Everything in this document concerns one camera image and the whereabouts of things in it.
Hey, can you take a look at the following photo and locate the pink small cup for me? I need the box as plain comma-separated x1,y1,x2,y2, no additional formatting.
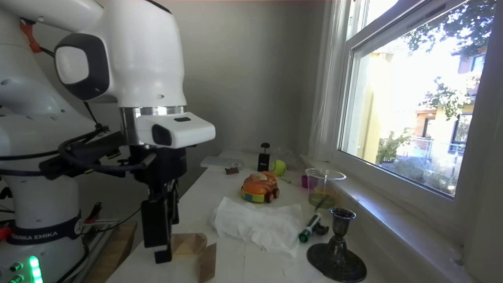
301,174,317,190

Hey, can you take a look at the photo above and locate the green marker pen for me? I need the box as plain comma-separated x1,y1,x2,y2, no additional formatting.
296,214,322,244

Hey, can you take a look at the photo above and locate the small dark block far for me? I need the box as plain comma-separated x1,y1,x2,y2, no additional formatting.
224,167,238,174

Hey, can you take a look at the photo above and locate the brown wooden block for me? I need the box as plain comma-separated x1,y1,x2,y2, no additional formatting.
171,233,207,256
197,244,216,283

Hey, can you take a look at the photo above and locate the yellow-green tennis ball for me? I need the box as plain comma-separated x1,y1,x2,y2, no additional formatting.
270,159,287,176

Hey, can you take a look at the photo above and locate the wooden board on floor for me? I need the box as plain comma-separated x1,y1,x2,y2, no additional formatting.
81,223,136,283

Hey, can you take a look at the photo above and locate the white crumpled cloth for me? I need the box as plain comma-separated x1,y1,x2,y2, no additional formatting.
210,196,303,256

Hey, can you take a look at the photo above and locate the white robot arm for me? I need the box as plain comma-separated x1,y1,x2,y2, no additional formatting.
0,0,215,283

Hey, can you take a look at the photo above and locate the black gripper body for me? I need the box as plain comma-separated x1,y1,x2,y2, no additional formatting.
128,146,186,211

